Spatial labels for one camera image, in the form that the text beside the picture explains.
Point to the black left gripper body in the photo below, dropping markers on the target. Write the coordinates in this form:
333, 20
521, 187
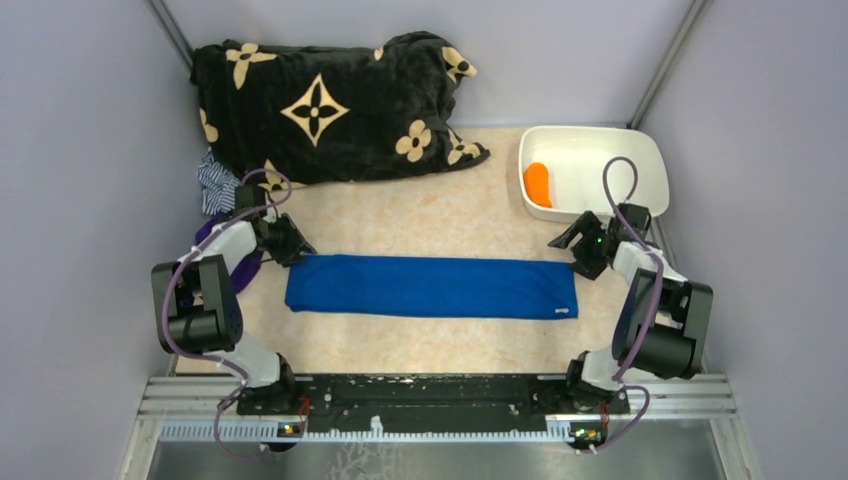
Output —
284, 241

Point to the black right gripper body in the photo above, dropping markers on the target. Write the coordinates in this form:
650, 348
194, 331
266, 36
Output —
588, 251

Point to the orange towel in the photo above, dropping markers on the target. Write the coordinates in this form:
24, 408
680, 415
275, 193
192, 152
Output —
536, 179

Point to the blue towel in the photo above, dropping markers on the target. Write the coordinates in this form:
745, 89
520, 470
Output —
431, 287

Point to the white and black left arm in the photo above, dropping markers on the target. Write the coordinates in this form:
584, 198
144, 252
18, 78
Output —
199, 316

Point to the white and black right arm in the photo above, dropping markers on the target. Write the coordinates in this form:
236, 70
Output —
663, 324

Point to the purple towel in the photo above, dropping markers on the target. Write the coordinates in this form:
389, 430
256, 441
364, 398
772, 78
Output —
247, 268

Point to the blue white striped cloth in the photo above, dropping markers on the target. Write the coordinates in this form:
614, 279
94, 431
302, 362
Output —
218, 185

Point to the white plastic basin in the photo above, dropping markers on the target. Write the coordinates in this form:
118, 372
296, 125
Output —
580, 158

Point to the black floral blanket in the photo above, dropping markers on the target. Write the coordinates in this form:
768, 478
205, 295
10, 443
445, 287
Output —
335, 114

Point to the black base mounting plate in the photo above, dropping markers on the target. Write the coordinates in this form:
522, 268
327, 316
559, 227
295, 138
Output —
438, 404

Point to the aluminium frame rail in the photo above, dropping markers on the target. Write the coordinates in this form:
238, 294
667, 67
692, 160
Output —
203, 408

